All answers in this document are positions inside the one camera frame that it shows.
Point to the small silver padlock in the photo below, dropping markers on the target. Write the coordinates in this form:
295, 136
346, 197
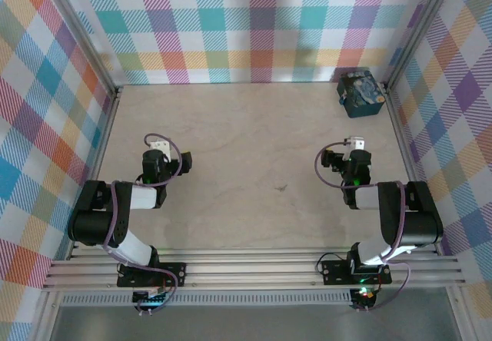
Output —
343, 98

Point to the blue starry print box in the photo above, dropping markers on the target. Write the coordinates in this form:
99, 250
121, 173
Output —
363, 95

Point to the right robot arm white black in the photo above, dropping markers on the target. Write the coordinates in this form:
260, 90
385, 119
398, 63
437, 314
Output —
419, 226

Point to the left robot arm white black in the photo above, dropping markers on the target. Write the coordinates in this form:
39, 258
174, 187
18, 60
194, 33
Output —
96, 226

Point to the aluminium mounting rails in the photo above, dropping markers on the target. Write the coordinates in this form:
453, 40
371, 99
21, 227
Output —
250, 270

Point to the right control circuit board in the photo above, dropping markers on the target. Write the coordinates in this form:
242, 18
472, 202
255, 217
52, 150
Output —
363, 294

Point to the control circuit board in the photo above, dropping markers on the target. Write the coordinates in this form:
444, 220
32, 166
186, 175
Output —
148, 298
363, 294

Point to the left control circuit board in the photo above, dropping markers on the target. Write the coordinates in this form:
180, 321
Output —
148, 298

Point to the grey metal sheet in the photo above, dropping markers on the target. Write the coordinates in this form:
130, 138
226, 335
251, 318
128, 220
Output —
250, 323

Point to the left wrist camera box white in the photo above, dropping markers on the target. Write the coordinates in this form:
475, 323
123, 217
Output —
160, 146

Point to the aluminium side rail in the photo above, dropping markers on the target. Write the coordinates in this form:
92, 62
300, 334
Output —
103, 137
404, 137

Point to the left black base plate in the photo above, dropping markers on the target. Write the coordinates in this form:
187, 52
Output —
173, 273

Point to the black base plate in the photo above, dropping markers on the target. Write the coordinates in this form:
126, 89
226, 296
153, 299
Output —
334, 272
173, 273

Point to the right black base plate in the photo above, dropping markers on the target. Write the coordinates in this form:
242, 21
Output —
334, 272

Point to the aluminium frame post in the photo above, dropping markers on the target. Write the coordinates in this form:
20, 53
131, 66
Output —
46, 318
83, 30
461, 318
419, 30

